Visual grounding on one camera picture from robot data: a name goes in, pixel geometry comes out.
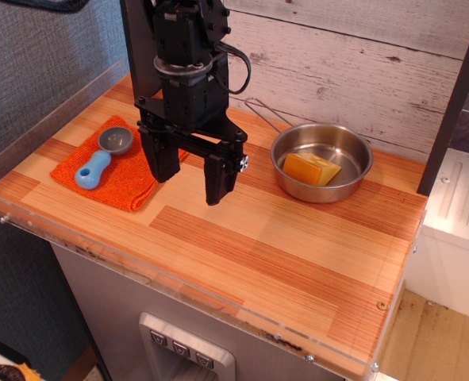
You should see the orange knitted rag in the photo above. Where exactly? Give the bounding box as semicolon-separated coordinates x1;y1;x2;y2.
49;115;190;214

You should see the silver dispenser button panel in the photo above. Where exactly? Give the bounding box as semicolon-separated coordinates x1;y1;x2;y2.
139;312;236;380

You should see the white toy appliance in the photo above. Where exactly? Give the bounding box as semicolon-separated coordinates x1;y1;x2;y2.
404;149;469;316

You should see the grey toy fridge cabinet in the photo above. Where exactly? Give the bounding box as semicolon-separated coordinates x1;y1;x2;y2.
52;244;374;380

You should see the dark shelf post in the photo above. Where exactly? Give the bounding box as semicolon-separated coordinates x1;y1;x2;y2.
120;0;161;110
417;0;469;196

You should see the dark right shelf post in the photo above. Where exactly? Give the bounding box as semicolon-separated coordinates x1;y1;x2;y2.
417;0;469;196

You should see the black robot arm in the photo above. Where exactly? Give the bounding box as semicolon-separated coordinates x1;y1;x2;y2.
136;1;251;206

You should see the yellow cheese wedge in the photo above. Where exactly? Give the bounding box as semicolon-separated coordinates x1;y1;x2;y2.
283;152;342;187

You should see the steel pan with handle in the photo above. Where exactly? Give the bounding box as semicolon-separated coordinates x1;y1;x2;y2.
244;97;375;205

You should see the dark left shelf post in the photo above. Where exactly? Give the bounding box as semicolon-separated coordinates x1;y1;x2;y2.
120;0;161;110

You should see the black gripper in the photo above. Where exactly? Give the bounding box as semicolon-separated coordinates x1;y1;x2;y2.
138;53;248;206

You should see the clear acrylic table guard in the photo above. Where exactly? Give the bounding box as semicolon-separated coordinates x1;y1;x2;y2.
0;78;426;376

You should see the blue and grey spoon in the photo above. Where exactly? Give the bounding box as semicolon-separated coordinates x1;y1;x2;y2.
75;126;133;190

